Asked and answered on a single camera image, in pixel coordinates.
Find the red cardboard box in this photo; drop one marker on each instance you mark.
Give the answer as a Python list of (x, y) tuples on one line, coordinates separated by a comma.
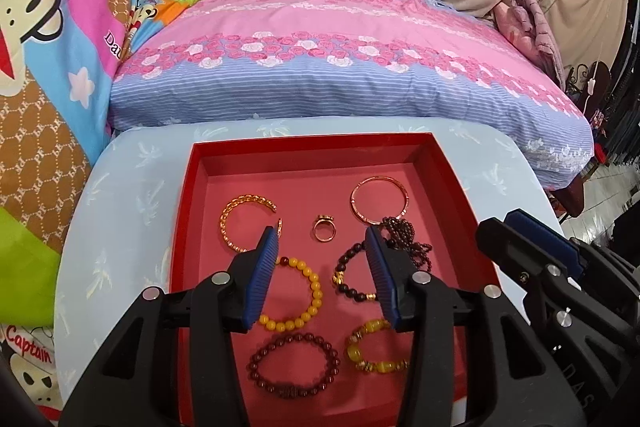
[(310, 179)]

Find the colourful monkey cartoon blanket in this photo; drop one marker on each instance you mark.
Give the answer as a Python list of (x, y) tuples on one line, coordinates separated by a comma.
[(59, 60)]

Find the pink purple folded cloth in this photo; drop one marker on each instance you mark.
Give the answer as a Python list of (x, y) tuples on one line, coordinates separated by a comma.
[(524, 25)]

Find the rose gold thin bangle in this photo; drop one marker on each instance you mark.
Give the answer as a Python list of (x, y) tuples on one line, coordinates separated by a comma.
[(378, 197)]

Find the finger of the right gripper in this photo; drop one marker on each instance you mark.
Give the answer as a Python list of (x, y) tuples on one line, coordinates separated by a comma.
[(554, 244), (516, 255)]

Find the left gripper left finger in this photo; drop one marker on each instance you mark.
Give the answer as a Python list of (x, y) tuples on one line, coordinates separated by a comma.
[(132, 378)]

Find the pink blue floral pillow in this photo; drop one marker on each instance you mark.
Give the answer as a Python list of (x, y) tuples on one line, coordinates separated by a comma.
[(271, 59)]

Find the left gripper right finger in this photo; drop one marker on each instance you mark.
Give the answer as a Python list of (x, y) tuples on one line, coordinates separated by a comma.
[(511, 380)]

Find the gold chain bangle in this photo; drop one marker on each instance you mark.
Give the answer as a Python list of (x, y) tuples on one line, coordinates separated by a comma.
[(240, 217)]

